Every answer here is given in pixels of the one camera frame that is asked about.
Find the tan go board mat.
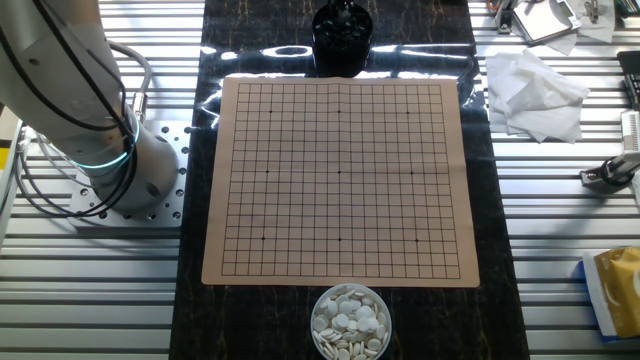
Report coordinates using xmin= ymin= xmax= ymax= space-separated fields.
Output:
xmin=201 ymin=76 xmax=481 ymax=289

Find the black bowl of black stones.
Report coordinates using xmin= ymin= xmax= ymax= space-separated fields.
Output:
xmin=311 ymin=0 xmax=374 ymax=79

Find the pile of white tissues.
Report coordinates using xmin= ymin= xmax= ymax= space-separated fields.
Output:
xmin=484 ymin=48 xmax=591 ymax=145

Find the white tissue sheet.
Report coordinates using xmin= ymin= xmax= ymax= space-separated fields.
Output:
xmin=544 ymin=0 xmax=617 ymax=56

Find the black keyboard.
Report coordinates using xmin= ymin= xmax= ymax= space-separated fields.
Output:
xmin=616 ymin=49 xmax=640 ymax=112

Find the black and silver tool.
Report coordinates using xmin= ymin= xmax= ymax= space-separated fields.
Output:
xmin=579 ymin=109 xmax=640 ymax=195

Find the white bowl of white stones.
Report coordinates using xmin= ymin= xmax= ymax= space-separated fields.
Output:
xmin=309 ymin=283 xmax=393 ymax=360

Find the black marble pattern mat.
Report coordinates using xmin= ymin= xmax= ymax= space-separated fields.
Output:
xmin=168 ymin=0 xmax=531 ymax=360

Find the colourful block pattern cloth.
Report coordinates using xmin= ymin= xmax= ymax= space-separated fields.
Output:
xmin=0 ymin=107 xmax=21 ymax=171

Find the yellow tissue pack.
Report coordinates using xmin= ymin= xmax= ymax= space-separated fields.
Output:
xmin=582 ymin=246 xmax=640 ymax=344

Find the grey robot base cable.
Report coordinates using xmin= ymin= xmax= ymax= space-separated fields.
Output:
xmin=107 ymin=41 xmax=154 ymax=125

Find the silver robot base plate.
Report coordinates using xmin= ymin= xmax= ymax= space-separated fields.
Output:
xmin=67 ymin=119 xmax=191 ymax=229

